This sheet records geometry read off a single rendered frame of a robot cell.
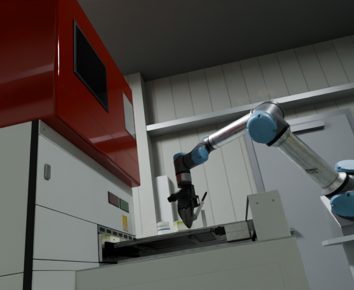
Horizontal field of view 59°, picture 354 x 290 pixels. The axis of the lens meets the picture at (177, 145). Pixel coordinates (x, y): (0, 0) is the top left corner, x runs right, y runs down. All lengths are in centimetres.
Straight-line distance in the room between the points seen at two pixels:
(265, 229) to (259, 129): 41
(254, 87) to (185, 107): 84
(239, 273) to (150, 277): 24
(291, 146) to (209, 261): 57
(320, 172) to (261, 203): 37
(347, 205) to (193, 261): 65
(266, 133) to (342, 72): 292
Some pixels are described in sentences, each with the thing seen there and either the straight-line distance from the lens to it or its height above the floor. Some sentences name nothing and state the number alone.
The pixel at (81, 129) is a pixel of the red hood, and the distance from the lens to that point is 106.
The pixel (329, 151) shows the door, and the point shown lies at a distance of 352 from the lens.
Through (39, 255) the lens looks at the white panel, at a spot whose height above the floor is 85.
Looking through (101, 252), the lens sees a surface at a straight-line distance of 116.
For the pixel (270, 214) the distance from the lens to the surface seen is 97.
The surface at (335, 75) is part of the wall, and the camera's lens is 403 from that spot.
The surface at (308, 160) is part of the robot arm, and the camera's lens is 126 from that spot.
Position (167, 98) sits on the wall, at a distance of 383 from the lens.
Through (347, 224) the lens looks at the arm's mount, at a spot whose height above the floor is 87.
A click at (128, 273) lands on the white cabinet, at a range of 95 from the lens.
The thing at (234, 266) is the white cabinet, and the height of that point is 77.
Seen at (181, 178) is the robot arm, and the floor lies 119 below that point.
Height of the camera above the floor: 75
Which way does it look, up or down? 23 degrees up
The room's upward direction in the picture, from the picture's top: 9 degrees counter-clockwise
